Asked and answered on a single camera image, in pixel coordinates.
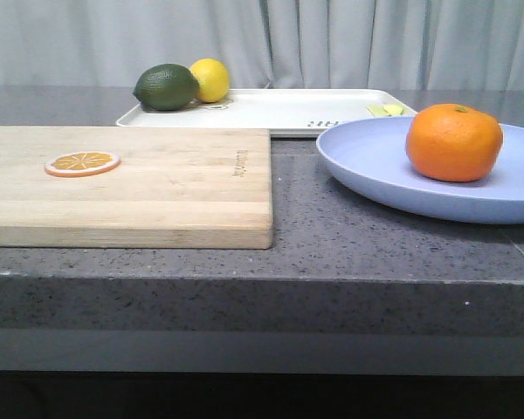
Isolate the yellow-green utensil on tray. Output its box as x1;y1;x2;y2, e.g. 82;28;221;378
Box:
366;103;416;117

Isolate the grey curtain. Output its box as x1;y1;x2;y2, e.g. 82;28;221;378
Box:
0;1;524;91

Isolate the green lime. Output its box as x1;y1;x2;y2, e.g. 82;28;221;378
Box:
133;64;199;111

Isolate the light blue plate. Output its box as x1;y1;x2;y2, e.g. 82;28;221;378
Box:
316;116;524;224

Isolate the yellow lemon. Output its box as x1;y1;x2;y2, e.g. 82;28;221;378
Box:
190;58;230;103

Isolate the orange slice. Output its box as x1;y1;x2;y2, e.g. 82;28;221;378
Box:
44;151;121;178

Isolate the white rectangular tray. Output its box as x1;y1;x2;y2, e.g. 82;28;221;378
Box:
116;89;416;138

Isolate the orange mandarin fruit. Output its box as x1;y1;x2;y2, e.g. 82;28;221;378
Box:
405;103;503;182

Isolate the wooden cutting board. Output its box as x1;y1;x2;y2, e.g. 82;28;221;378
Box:
0;126;273;249

